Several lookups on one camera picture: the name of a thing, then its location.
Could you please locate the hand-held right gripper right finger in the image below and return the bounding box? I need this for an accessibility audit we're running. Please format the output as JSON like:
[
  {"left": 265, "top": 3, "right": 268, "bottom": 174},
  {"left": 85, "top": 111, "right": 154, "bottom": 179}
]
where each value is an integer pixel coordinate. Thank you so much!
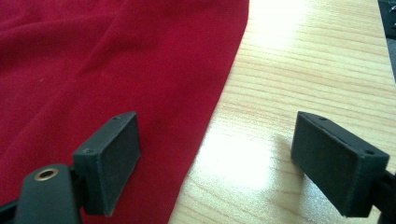
[{"left": 290, "top": 110, "right": 390, "bottom": 218}]

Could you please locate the right black stand base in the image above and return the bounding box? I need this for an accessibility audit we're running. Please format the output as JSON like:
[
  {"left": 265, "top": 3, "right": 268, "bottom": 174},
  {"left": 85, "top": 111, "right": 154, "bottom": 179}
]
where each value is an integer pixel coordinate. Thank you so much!
[{"left": 377, "top": 0, "right": 396, "bottom": 40}]

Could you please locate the red polo shirt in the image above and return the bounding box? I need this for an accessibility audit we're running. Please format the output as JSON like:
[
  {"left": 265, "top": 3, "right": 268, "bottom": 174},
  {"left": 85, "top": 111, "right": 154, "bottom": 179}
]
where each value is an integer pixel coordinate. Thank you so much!
[{"left": 0, "top": 0, "right": 250, "bottom": 224}]

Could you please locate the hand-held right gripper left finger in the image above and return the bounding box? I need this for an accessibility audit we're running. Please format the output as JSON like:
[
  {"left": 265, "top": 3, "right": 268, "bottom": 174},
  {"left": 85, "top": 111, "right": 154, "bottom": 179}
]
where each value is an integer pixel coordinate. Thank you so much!
[{"left": 72, "top": 111, "right": 142, "bottom": 217}]

